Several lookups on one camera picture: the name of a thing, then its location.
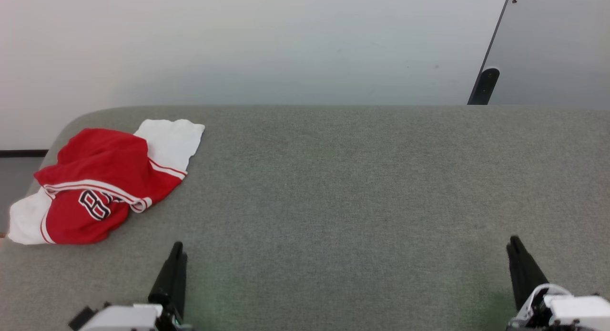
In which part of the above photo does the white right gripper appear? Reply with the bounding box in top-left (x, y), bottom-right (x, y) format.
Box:
top-left (506, 235), bottom-right (610, 331)

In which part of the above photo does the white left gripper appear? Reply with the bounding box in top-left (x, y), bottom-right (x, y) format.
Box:
top-left (68, 241), bottom-right (192, 331)

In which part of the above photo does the red and white sports jersey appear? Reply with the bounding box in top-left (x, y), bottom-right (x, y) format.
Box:
top-left (7, 119), bottom-right (206, 246)

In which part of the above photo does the grey fabric sofa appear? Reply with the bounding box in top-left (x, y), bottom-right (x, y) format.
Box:
top-left (0, 105), bottom-right (610, 331)

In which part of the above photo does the black pole behind table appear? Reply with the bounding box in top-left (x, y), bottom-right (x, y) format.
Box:
top-left (467, 0), bottom-right (610, 107)

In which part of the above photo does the thin pale cable loop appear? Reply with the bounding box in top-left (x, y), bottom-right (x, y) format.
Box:
top-left (518, 283), bottom-right (573, 322)

